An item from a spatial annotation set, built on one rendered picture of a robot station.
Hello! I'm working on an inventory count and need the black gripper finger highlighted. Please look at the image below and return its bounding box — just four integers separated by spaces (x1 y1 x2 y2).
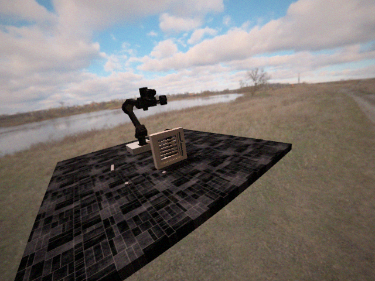
143 97 155 108
161 95 167 105

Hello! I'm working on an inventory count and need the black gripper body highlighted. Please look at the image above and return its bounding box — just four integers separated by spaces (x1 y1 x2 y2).
139 96 162 109

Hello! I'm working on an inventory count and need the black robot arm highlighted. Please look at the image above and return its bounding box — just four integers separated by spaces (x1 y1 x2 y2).
121 87 156 146

